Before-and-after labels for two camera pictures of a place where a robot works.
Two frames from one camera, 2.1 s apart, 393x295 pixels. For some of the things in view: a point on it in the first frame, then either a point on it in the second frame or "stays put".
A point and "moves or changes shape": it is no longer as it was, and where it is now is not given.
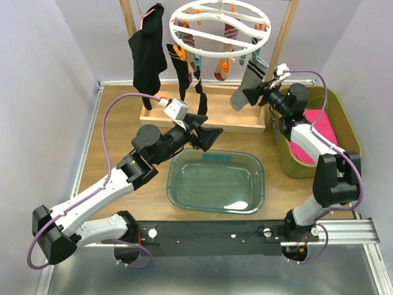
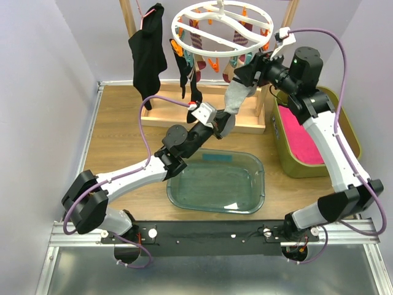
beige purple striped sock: (188, 39) to (199, 63)
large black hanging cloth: (148, 54) stays put
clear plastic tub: (220, 180) stays put
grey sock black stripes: (253, 77) moves or changes shape
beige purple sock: (230, 32) to (239, 37)
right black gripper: (252, 94) to (246, 73)
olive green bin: (341, 123) stays put
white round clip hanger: (219, 29) moves or changes shape
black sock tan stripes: (181, 67) moves or changes shape
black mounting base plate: (211, 238) stays put
